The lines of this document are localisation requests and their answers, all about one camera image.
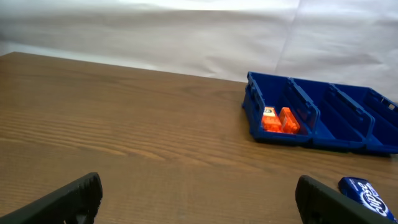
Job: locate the blue candy pack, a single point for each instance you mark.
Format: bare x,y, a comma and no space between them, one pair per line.
367,196

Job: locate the orange candy box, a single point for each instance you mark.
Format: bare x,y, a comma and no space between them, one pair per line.
289,122
271,121

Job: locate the blue tray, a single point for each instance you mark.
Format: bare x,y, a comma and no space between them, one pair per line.
342,137

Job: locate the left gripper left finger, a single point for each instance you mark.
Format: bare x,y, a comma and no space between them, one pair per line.
71,199

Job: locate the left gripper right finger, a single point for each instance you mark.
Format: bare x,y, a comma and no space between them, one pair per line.
323,205

